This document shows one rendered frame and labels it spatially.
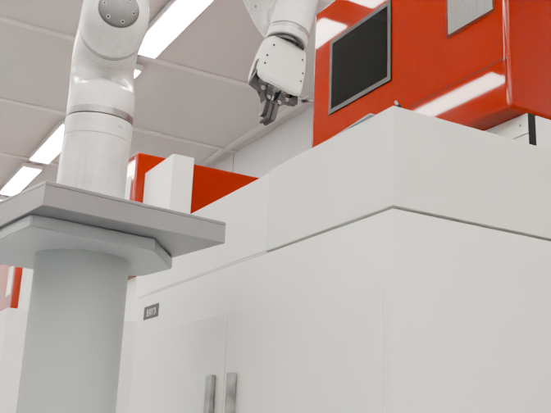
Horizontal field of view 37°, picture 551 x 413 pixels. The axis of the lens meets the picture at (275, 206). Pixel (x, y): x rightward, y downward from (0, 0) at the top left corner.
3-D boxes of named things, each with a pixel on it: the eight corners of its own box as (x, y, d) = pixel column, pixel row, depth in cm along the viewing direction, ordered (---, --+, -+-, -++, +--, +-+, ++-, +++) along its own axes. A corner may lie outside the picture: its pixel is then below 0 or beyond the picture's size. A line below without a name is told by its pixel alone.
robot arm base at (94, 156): (44, 202, 134) (60, 95, 139) (20, 223, 150) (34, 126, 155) (156, 222, 142) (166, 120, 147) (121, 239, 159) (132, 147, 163)
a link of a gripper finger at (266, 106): (269, 94, 163) (261, 124, 160) (255, 88, 162) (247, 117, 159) (277, 89, 160) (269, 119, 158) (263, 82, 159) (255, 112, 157)
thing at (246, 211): (185, 298, 192) (189, 239, 196) (313, 258, 146) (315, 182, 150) (147, 293, 188) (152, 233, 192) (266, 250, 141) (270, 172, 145)
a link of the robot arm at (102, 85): (68, 106, 144) (85, -18, 149) (60, 137, 161) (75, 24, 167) (138, 119, 147) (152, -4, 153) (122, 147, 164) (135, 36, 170)
